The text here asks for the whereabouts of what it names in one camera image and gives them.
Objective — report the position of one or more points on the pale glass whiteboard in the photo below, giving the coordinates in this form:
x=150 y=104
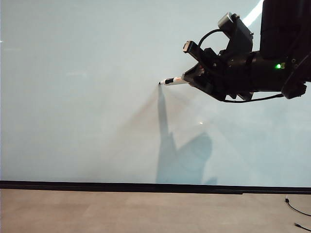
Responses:
x=97 y=97

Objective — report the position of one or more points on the black whiteboard bottom rail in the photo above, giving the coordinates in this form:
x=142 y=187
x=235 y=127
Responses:
x=145 y=188

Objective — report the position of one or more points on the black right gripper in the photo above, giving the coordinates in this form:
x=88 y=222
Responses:
x=230 y=72

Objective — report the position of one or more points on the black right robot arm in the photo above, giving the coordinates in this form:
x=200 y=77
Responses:
x=279 y=26

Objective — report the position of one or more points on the white black whiteboard marker pen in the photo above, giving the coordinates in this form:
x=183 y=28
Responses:
x=173 y=80

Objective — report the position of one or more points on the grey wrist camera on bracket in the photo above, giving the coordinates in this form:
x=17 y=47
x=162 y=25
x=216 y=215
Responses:
x=236 y=29

